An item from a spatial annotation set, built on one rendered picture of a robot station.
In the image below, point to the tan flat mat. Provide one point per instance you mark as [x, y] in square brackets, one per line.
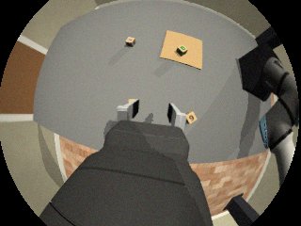
[192, 58]

